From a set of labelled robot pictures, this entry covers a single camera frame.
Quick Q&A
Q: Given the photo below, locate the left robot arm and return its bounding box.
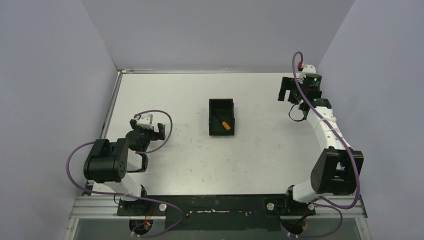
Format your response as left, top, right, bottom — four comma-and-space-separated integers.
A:
83, 114, 166, 216

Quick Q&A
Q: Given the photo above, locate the black plastic bin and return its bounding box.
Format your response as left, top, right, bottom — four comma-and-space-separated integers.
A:
208, 98, 235, 137

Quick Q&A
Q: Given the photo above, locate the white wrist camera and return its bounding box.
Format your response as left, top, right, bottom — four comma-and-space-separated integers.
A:
297, 64, 317, 79
135, 113, 154, 130

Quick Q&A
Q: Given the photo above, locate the orange black screwdriver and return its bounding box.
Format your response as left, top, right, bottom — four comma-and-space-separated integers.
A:
214, 112, 232, 131

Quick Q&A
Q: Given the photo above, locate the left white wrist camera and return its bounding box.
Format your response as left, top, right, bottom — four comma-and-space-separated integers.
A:
135, 113, 154, 130

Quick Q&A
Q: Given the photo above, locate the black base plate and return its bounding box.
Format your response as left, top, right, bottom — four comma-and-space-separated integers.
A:
116, 193, 316, 231

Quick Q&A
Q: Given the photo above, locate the aluminium front rail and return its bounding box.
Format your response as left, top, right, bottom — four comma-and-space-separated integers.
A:
70, 196, 368, 220

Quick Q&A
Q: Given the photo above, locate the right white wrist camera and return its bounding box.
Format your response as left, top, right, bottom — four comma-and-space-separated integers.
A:
297, 64, 317, 79

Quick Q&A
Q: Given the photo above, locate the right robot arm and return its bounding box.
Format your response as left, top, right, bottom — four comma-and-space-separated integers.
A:
278, 73, 364, 215

